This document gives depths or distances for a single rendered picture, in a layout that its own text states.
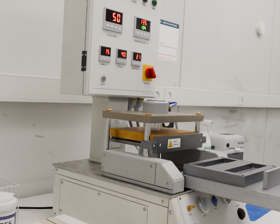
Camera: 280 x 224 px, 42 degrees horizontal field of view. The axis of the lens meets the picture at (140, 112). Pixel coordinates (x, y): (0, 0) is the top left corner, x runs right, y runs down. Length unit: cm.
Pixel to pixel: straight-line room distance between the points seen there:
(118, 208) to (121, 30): 54
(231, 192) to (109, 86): 50
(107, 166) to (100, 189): 7
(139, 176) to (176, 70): 118
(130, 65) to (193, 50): 102
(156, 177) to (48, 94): 66
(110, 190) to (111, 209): 5
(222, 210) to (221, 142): 100
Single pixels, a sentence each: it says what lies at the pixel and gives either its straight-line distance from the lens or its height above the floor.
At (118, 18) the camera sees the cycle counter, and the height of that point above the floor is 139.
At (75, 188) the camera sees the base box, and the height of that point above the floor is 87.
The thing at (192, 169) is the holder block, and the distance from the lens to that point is 93.
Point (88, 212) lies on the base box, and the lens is 111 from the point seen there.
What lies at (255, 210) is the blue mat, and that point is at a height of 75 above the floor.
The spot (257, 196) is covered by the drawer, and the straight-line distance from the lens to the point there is 86.
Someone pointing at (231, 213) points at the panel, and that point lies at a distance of 110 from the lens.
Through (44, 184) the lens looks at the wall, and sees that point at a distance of 154.
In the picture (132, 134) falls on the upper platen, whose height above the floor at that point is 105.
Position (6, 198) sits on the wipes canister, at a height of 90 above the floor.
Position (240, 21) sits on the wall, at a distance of 270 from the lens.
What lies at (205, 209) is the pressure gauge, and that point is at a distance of 97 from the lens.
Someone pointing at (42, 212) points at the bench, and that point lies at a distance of 132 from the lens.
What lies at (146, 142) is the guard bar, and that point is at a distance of 97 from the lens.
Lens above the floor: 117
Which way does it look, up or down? 3 degrees down
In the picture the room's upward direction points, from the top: 3 degrees clockwise
